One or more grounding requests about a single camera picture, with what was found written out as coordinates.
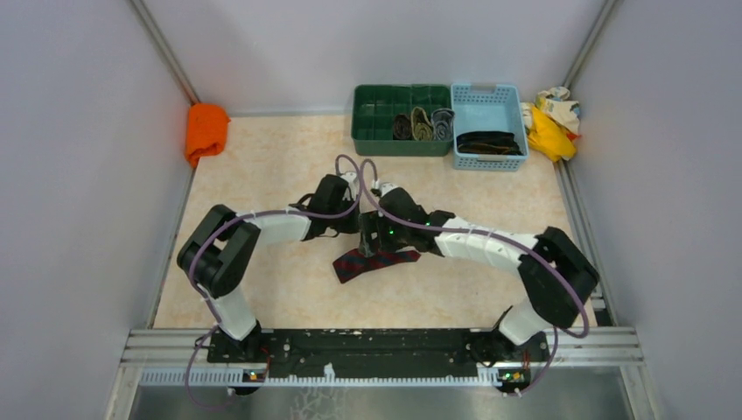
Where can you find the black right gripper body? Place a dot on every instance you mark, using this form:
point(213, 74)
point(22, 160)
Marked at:
point(391, 238)

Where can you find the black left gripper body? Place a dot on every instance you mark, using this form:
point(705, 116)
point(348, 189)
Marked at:
point(347, 224)

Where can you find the red navy striped tie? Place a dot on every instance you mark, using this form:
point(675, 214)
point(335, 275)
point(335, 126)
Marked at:
point(353, 263)

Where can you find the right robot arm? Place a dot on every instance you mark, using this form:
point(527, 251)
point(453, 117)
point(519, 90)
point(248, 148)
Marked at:
point(556, 275)

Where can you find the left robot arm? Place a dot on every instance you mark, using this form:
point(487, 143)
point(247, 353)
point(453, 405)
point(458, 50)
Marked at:
point(216, 255)

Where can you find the dark brown rolled tie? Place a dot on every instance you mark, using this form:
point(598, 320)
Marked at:
point(402, 127)

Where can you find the green compartment organizer tray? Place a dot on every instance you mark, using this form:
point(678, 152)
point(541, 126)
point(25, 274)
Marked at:
point(374, 107)

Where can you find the olive rolled tie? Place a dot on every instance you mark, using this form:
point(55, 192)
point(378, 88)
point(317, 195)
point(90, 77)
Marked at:
point(421, 126)

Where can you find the grey rolled tie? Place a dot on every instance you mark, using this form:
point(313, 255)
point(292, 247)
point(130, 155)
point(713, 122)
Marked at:
point(442, 123)

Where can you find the black tie in basket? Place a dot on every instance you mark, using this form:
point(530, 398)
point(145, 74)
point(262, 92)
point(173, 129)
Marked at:
point(492, 142)

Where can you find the orange folded cloth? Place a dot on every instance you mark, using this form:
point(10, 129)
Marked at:
point(206, 132)

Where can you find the light blue plastic basket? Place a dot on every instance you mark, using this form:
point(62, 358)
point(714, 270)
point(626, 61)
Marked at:
point(487, 108)

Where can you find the yellow crumpled cloth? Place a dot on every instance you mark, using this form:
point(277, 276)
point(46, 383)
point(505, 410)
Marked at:
point(547, 137)

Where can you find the white patterned crumpled cloth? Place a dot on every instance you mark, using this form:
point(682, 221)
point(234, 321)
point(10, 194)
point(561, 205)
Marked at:
point(555, 103)

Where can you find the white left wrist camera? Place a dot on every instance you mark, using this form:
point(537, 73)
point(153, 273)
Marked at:
point(352, 185)

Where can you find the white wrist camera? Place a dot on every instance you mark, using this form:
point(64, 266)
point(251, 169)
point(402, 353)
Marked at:
point(381, 189)
point(352, 185)

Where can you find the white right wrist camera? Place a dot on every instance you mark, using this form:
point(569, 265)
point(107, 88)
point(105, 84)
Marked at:
point(381, 189)

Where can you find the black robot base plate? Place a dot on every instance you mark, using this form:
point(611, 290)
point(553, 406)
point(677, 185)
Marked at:
point(377, 353)

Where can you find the white slotted cable duct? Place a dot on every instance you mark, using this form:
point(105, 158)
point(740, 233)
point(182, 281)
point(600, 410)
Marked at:
point(235, 377)

